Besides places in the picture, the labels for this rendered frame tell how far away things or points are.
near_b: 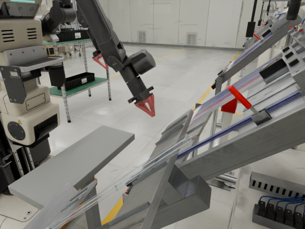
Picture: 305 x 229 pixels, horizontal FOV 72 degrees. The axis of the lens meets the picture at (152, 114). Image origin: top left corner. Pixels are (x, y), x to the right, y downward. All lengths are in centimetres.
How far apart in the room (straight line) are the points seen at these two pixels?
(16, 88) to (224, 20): 874
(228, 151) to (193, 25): 919
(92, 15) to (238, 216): 79
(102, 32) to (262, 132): 52
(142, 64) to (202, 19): 883
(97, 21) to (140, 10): 985
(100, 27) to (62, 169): 65
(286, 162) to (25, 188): 113
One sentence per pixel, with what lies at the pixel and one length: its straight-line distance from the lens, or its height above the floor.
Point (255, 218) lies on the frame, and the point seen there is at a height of 64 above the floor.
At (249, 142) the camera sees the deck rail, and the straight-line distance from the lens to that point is 48.
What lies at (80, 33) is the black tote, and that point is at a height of 103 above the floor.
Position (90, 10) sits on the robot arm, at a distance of 71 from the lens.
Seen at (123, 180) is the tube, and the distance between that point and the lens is 35.
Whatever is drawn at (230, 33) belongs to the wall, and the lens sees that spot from 932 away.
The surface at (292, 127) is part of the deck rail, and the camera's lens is 46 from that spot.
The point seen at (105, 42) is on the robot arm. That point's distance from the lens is 71.
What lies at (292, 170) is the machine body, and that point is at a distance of 113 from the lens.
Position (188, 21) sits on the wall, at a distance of 966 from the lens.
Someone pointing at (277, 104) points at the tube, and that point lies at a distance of 54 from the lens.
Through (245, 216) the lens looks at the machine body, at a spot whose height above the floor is 62.
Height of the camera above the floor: 123
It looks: 25 degrees down
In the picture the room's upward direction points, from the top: straight up
